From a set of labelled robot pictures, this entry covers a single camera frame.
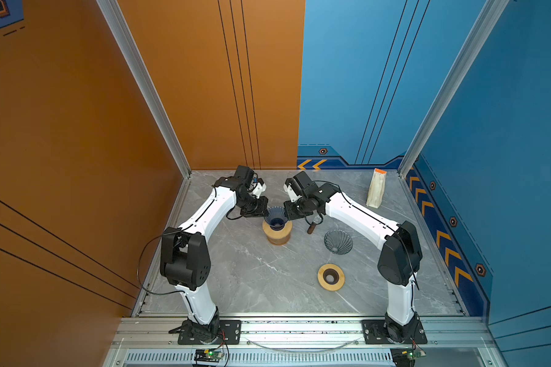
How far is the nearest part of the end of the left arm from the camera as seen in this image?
0.72 meters

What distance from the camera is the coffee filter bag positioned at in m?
1.04

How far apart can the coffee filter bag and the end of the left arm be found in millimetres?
520

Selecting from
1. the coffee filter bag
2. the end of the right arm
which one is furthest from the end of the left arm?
the coffee filter bag

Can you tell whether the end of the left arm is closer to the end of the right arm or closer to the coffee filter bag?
the end of the right arm
